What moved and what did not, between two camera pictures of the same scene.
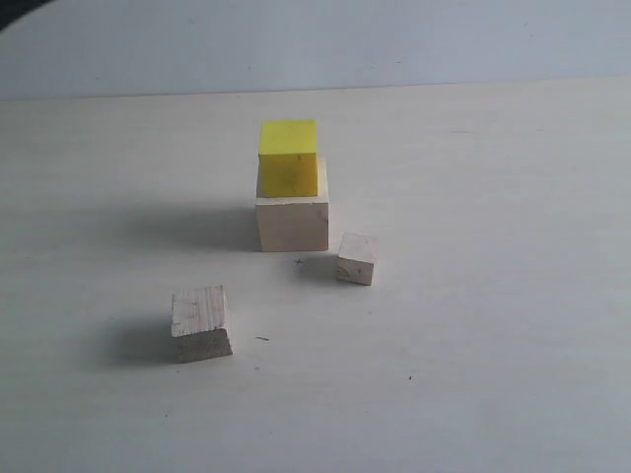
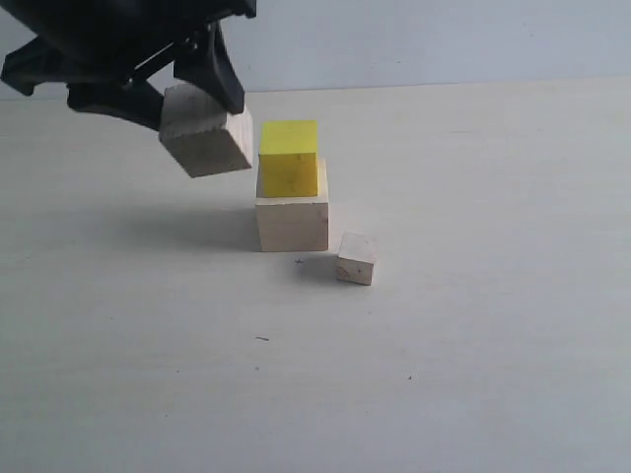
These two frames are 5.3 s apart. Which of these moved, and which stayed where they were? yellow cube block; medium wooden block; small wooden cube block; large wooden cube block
Moved: medium wooden block
Stayed: large wooden cube block; yellow cube block; small wooden cube block
